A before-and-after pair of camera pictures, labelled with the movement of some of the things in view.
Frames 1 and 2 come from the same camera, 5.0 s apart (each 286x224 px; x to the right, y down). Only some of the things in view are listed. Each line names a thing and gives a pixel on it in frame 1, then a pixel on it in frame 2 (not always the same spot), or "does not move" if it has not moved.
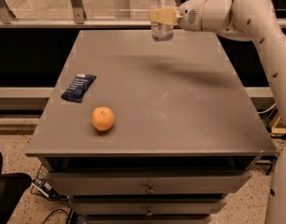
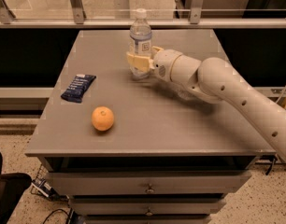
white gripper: x=190 y=15 → x=162 y=64
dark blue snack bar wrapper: x=78 y=87 does not move
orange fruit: x=103 y=119 does not move
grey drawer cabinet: x=143 y=131 does not move
